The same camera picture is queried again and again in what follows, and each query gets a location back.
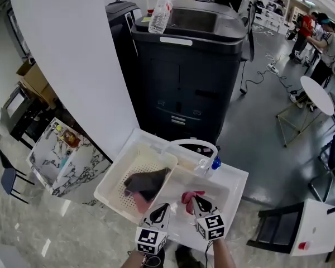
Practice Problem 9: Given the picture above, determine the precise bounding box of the clear plastic water bottle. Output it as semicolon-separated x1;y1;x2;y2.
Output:
147;0;175;35

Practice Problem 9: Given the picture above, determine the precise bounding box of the pink towel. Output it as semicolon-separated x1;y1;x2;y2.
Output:
124;188;155;214
181;190;206;215

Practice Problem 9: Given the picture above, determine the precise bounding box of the white cabinet with black frame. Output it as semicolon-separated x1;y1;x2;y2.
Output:
246;198;335;262

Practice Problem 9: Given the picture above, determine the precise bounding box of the person's right forearm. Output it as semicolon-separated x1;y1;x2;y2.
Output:
211;236;237;268

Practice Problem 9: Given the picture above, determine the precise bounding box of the black power cable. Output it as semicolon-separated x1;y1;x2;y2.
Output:
239;57;266;95

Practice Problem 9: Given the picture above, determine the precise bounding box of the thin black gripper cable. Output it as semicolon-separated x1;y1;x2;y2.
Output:
203;239;215;268

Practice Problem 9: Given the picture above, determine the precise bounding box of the white power strip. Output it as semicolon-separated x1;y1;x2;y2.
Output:
266;62;280;75

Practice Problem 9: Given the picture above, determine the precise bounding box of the white perforated plastic basket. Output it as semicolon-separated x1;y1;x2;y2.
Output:
93;143;179;225

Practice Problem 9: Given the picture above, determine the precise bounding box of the black metal frame chair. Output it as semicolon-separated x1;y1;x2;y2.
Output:
308;134;335;204
0;140;36;205

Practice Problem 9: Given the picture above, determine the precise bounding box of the white display shelving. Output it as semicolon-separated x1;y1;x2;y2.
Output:
252;0;293;35

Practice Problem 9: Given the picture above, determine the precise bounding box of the marble pattern cabinet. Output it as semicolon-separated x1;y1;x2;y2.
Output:
26;117;113;207

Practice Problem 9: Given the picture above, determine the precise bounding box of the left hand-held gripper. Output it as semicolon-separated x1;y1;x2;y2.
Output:
135;203;171;255

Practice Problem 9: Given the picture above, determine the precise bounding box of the black rounded bin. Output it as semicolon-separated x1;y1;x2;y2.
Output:
104;0;143;68

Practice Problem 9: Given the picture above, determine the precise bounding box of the person's black shoe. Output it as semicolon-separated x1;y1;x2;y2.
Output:
174;245;198;268

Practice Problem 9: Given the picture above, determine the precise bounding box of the white curved faucet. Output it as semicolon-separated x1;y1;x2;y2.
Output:
161;138;219;179

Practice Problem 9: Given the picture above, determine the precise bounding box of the large black machine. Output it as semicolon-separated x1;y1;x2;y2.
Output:
130;0;248;151

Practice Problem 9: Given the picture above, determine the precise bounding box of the white plastic sink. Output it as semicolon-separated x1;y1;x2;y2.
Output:
132;127;250;251

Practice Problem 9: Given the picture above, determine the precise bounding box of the round white table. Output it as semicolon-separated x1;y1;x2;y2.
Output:
276;75;335;148

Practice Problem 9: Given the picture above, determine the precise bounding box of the black side table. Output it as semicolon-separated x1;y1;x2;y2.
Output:
1;87;50;150

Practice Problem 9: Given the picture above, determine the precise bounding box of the dark grey towel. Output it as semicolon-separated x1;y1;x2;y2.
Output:
123;167;170;203

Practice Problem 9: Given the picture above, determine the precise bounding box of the brown object on cabinet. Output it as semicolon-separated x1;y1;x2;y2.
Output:
61;129;81;148

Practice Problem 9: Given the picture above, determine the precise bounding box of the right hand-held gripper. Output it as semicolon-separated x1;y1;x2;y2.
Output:
190;195;227;241

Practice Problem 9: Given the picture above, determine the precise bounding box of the brown cardboard box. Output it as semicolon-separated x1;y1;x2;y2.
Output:
16;58;59;106

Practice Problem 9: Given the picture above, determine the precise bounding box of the person's left forearm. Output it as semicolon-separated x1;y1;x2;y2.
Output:
125;249;166;268

